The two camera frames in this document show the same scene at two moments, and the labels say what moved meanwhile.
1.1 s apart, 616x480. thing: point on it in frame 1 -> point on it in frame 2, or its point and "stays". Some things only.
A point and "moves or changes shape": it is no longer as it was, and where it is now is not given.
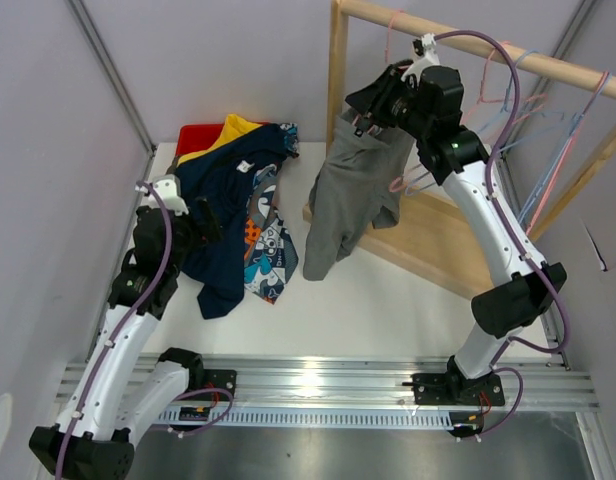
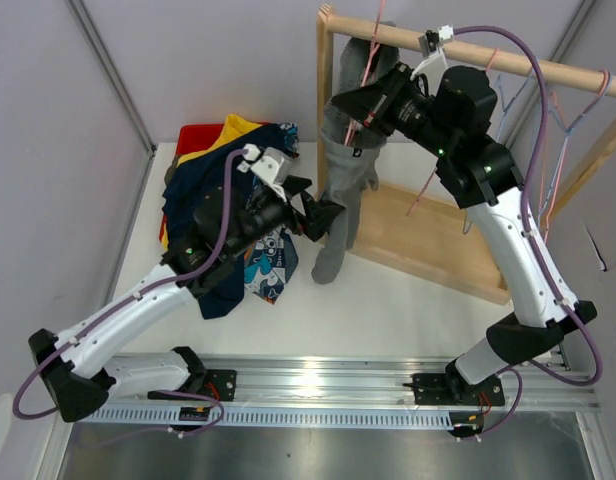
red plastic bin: x=195 y=137 stays
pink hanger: x=480 y=98 -> x=432 y=169
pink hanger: x=397 y=182 -> x=373 y=53
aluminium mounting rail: x=308 y=381 stays
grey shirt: x=358 y=184 moves or changes shape
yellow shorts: x=234 y=126 moves or changes shape
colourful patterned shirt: x=270 y=257 stays
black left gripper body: x=195 y=235 -> x=272 y=211
